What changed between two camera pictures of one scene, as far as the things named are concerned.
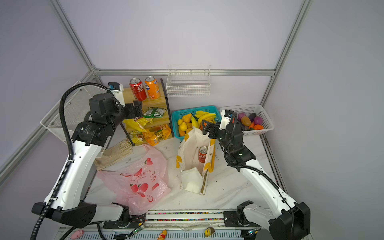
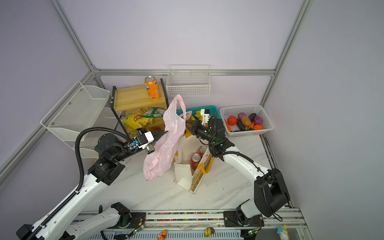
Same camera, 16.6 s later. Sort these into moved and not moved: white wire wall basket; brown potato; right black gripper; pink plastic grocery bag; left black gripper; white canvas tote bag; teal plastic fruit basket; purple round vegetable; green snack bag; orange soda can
Moved: pink plastic grocery bag; left black gripper; right black gripper
Not moved: white wire wall basket; purple round vegetable; orange soda can; white canvas tote bag; teal plastic fruit basket; green snack bag; brown potato
